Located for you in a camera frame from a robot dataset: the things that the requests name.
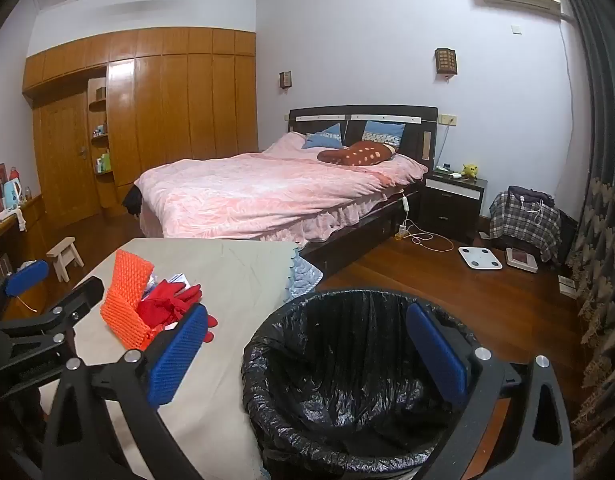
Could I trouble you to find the orange foam net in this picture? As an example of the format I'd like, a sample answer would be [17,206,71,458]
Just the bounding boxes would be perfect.
[100,249,155,352]

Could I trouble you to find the bed with pink cover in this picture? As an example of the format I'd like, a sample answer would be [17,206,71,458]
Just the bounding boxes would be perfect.
[137,132,429,248]

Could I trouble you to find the light blue quilted cover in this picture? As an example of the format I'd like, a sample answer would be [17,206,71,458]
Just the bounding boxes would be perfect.
[286,252,324,306]

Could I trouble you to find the plaid cloth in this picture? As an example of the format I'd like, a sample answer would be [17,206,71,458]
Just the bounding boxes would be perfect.
[489,191,562,263]

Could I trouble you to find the black cloth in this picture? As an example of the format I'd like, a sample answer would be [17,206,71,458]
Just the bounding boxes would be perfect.
[122,185,144,218]

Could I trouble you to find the white bathroom scale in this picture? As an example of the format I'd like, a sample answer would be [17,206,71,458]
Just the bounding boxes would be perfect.
[458,246,503,271]

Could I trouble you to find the trash bin with black bag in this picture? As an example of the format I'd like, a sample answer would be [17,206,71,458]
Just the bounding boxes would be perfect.
[241,287,491,480]

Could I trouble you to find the dark wooden bed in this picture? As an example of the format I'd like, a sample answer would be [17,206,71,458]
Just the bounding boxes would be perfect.
[287,105,439,271]

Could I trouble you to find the dark jacket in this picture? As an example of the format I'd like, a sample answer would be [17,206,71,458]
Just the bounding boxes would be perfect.
[507,186,555,208]

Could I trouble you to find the dark patterned curtain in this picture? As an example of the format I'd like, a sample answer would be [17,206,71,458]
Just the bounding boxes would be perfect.
[547,0,615,461]

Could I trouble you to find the white cable with controller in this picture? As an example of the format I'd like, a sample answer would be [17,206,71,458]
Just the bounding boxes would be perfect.
[400,194,454,253]

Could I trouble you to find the blue pillow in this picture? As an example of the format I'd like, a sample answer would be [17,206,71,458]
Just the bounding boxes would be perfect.
[362,120,405,147]
[302,122,344,150]

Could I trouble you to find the dark nightstand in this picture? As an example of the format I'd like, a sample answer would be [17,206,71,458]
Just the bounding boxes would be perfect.
[420,170,488,243]

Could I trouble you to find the wooden wardrobe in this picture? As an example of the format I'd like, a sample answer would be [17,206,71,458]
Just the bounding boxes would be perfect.
[22,27,260,218]

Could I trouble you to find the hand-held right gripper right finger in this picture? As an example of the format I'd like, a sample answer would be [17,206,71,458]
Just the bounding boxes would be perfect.
[406,301,574,480]

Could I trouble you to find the wooden desk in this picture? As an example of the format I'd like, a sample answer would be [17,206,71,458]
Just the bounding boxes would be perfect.
[0,192,50,321]

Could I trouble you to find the small wooden stool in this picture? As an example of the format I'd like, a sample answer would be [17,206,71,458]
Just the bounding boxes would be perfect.
[46,237,85,283]

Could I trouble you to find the brown dotted pillow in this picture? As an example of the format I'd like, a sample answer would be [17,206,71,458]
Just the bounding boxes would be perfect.
[317,141,399,167]

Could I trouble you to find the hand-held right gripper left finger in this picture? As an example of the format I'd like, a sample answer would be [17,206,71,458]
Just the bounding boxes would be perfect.
[41,304,210,480]

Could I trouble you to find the red gloves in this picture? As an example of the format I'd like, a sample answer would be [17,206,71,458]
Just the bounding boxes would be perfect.
[136,281,219,346]

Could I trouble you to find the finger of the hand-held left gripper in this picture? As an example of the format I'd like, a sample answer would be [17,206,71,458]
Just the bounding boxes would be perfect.
[0,277,105,347]
[0,259,50,313]

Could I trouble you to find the red and white scale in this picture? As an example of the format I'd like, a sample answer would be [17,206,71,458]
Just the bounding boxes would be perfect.
[505,247,539,273]

